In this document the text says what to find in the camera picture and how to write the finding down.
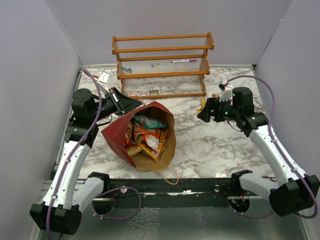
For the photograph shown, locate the yellow M&M's candy bag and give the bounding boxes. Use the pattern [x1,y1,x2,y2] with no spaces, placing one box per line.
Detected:
[196,97,207,113]

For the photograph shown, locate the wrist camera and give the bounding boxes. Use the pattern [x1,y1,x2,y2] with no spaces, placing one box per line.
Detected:
[97,71,110,85]
[218,82,234,102]

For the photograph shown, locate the large orange snack bag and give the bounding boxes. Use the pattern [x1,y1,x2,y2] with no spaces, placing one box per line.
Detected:
[133,122,168,162]

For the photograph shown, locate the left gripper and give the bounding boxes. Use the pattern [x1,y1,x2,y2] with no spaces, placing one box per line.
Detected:
[90,86,143,122]

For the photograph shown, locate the grey clips on rack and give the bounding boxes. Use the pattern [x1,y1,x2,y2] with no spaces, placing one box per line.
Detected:
[120,61,159,74]

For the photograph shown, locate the red brown paper bag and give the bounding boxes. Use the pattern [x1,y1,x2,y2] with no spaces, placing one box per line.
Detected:
[101,98,179,185]

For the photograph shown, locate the wooden two-tier rack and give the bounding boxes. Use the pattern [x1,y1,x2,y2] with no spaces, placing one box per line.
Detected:
[111,32,215,99]

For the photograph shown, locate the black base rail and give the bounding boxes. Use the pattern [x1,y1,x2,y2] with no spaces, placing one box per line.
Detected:
[103,175,253,209]

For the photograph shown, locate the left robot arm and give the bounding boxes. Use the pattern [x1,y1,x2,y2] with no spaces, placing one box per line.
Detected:
[29,87,142,235]

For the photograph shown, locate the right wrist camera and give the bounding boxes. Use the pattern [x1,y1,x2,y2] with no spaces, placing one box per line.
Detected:
[218,82,234,102]

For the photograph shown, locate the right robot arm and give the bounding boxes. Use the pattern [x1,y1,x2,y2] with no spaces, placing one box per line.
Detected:
[197,87,320,217]

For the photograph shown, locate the pink white marker pen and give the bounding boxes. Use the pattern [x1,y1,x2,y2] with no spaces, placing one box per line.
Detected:
[171,59,197,63]

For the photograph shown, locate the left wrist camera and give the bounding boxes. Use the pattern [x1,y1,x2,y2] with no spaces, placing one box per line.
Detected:
[97,71,110,85]

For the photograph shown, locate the green Fox's mint bag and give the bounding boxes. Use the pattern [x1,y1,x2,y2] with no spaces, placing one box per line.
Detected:
[134,113,167,129]

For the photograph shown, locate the small red white card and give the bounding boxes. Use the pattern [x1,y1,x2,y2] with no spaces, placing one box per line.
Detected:
[127,91,140,97]

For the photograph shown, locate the orange Fox's candy bag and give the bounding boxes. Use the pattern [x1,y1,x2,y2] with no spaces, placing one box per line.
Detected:
[211,93,220,98]

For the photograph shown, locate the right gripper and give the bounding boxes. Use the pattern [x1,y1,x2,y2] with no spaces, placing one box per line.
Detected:
[198,96,241,122]

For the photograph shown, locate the small white frame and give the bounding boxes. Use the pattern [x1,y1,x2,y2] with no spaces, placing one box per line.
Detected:
[147,89,161,96]

